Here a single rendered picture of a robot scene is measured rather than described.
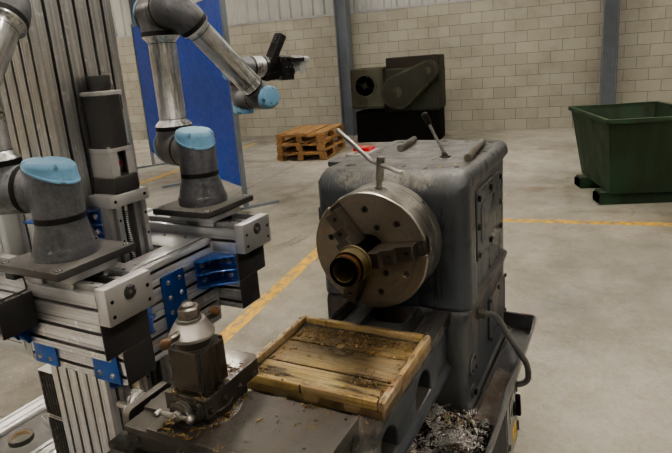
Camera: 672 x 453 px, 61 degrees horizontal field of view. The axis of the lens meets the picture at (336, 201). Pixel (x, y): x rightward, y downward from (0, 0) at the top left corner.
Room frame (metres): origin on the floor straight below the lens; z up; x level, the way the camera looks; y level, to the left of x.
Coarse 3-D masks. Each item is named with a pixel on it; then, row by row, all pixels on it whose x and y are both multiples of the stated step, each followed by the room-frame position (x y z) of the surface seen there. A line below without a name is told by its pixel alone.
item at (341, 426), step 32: (160, 384) 1.01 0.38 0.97; (128, 416) 0.92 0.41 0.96; (160, 416) 0.91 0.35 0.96; (256, 416) 0.88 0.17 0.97; (288, 416) 0.87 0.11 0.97; (320, 416) 0.86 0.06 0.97; (352, 416) 0.86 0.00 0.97; (160, 448) 0.86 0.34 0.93; (192, 448) 0.82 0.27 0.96; (224, 448) 0.80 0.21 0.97; (256, 448) 0.79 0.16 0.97; (288, 448) 0.78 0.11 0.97; (320, 448) 0.78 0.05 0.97; (352, 448) 0.83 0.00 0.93
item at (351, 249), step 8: (344, 248) 1.31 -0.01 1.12; (352, 248) 1.30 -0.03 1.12; (360, 248) 1.29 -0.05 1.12; (336, 256) 1.29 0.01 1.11; (344, 256) 1.26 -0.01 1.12; (352, 256) 1.27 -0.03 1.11; (360, 256) 1.27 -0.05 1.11; (368, 256) 1.28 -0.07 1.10; (336, 264) 1.27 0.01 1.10; (344, 264) 1.31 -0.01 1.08; (352, 264) 1.24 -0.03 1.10; (360, 264) 1.26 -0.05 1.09; (368, 264) 1.28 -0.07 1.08; (336, 272) 1.27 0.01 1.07; (344, 272) 1.30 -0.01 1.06; (352, 272) 1.31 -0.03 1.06; (360, 272) 1.25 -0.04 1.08; (368, 272) 1.28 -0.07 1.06; (336, 280) 1.26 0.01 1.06; (344, 280) 1.26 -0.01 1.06; (352, 280) 1.24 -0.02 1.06; (360, 280) 1.26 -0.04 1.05
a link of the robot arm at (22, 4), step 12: (0, 0) 1.24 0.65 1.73; (12, 0) 1.25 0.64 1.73; (24, 0) 1.28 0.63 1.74; (0, 12) 1.23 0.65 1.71; (12, 12) 1.24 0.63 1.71; (24, 12) 1.26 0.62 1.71; (0, 24) 1.21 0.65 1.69; (12, 24) 1.23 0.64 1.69; (24, 24) 1.26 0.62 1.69; (0, 36) 1.20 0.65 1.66; (12, 36) 1.23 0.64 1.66; (24, 36) 1.28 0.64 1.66; (0, 48) 1.19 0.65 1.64; (12, 48) 1.22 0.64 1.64; (0, 60) 1.18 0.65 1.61; (0, 72) 1.17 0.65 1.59; (0, 84) 1.17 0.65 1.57
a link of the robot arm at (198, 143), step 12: (180, 132) 1.71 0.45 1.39; (192, 132) 1.71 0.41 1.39; (204, 132) 1.71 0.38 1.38; (180, 144) 1.69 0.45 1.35; (192, 144) 1.69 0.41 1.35; (204, 144) 1.70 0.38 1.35; (180, 156) 1.70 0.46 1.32; (192, 156) 1.68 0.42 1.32; (204, 156) 1.69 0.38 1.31; (216, 156) 1.74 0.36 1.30; (180, 168) 1.71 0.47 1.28; (192, 168) 1.69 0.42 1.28; (204, 168) 1.69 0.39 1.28; (216, 168) 1.73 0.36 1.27
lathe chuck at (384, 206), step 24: (360, 192) 1.39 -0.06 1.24; (384, 192) 1.39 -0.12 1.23; (360, 216) 1.39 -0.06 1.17; (384, 216) 1.36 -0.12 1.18; (408, 216) 1.33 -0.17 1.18; (336, 240) 1.43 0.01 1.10; (384, 240) 1.36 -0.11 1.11; (408, 240) 1.33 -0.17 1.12; (432, 240) 1.35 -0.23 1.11; (408, 264) 1.33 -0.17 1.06; (432, 264) 1.36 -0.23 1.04; (384, 288) 1.37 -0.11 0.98; (408, 288) 1.34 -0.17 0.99
